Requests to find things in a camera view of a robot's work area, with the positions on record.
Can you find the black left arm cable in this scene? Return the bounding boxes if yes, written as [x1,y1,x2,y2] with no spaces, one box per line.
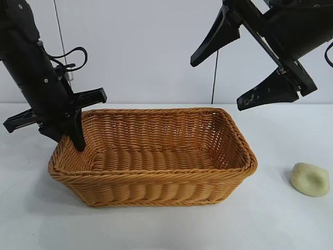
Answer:
[48,46,88,72]

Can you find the tan woven wicker basket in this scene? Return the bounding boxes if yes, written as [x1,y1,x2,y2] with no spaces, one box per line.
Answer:
[48,107,258,208]

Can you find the pale yellow egg yolk pastry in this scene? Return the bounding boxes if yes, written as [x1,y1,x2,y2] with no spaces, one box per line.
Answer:
[290,162,330,198]

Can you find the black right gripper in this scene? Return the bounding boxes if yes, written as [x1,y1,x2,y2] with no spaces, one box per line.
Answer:
[190,0,333,112]

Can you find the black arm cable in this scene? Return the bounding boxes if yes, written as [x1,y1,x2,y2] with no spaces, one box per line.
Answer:
[324,40,333,67]
[48,46,88,72]

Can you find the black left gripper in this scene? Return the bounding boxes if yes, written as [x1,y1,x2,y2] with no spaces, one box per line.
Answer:
[3,68,108,153]

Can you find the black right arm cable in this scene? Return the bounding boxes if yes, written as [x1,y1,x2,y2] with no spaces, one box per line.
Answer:
[324,40,333,67]

